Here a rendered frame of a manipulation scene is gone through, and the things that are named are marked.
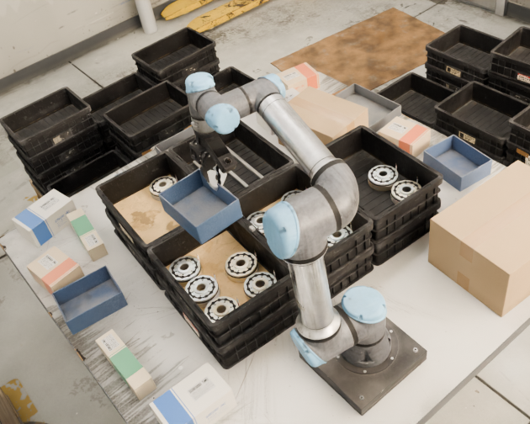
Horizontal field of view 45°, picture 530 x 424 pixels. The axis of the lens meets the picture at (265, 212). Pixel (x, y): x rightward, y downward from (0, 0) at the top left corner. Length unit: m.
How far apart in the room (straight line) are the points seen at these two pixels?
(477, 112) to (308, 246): 2.07
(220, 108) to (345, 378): 0.82
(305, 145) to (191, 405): 0.78
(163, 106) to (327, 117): 1.20
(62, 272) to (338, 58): 2.79
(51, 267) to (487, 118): 2.12
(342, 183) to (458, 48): 2.50
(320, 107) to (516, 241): 0.99
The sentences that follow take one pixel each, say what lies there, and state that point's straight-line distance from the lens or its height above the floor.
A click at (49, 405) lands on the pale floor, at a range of 2.99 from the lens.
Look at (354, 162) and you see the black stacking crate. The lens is 2.33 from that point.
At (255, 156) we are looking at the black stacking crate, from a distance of 2.42.
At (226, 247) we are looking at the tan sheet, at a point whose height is 0.83.
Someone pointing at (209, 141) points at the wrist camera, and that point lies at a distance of 1.76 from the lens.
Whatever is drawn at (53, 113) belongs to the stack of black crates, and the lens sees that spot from 3.68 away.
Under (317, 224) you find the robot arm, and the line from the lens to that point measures 1.37.
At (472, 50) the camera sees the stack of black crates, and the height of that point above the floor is 0.38.
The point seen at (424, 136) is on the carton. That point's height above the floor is 0.77.
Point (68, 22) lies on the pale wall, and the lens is 5.17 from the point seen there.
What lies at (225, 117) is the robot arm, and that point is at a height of 1.43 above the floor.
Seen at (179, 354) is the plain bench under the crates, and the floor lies 0.70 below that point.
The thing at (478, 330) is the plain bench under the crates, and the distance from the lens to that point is 2.02.
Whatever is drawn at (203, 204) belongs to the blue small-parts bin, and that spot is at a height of 1.07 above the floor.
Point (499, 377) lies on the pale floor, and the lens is 2.77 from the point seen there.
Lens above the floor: 2.33
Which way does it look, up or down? 44 degrees down
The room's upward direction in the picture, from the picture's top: 11 degrees counter-clockwise
